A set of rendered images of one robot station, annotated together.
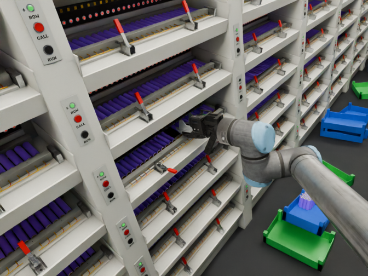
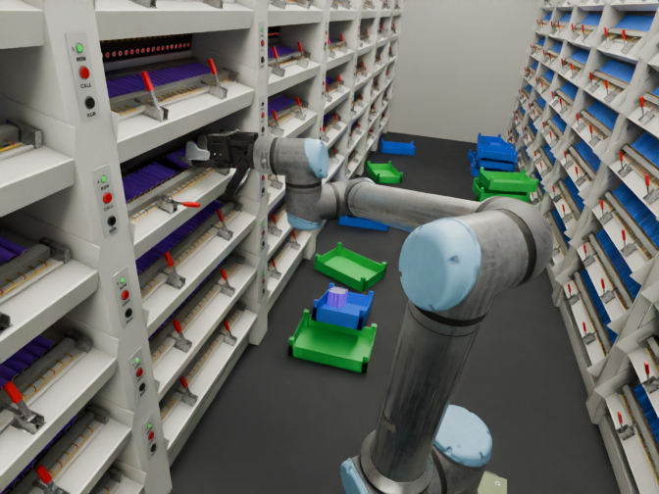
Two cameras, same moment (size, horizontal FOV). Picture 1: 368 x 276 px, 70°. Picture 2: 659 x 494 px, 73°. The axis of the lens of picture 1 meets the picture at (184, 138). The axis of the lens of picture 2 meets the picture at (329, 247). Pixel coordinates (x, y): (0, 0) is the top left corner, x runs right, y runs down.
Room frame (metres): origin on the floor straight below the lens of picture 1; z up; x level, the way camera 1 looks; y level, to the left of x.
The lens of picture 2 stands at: (-0.22, 0.31, 1.19)
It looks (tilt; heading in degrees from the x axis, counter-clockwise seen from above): 29 degrees down; 325
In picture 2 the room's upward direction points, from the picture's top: 4 degrees clockwise
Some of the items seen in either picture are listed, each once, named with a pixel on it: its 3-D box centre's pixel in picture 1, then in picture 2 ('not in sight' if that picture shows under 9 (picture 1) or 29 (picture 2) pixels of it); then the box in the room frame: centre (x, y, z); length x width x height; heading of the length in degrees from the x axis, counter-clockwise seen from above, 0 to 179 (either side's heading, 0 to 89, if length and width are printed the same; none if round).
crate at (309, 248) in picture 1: (298, 237); (333, 339); (0.87, -0.49, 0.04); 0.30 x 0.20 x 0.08; 43
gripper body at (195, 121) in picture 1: (208, 126); (234, 150); (0.81, -0.09, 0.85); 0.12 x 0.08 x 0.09; 43
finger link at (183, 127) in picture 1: (182, 126); (191, 152); (0.86, 0.00, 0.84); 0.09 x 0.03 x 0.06; 51
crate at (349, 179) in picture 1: (322, 173); (350, 266); (1.29, -0.87, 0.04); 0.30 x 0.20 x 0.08; 18
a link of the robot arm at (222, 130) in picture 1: (228, 131); (266, 155); (0.74, -0.15, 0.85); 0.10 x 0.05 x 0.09; 133
